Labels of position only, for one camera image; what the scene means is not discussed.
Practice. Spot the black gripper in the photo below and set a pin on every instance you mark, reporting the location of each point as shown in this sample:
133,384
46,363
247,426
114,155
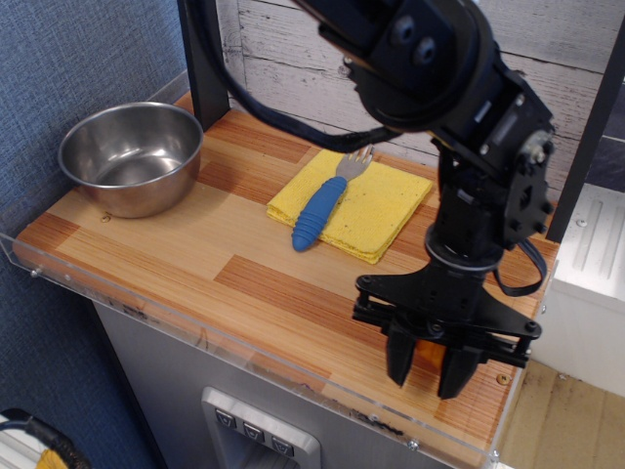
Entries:
449,307

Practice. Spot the orange cheese wedge toy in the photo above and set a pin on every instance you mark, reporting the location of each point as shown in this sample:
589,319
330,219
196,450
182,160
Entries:
430,357

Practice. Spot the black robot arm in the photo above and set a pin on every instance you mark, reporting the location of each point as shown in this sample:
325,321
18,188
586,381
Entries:
433,66

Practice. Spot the clear acrylic table guard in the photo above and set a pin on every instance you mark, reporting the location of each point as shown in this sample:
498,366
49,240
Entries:
287,315

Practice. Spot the white side cabinet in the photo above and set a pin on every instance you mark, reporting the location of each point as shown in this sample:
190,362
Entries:
582,313

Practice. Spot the yellow folded cloth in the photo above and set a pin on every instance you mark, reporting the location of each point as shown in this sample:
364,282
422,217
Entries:
369,215

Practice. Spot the silver dispenser button panel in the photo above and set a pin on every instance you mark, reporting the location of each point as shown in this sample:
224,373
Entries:
246,437

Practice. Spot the grey toy fridge cabinet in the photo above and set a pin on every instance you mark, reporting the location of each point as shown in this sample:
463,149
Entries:
168,375

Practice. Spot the stainless steel bowl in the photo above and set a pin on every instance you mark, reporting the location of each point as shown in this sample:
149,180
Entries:
134,160

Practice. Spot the blue handled fork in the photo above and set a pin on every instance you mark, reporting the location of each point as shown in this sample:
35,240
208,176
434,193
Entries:
314,217

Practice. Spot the right black vertical post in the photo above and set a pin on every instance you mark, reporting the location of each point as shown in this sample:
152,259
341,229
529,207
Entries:
591,137

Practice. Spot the black vertical post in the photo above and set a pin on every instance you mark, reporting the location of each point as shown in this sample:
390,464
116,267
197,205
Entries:
591,137
209,95

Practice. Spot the left black vertical post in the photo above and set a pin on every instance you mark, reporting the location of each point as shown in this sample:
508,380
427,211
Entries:
209,95

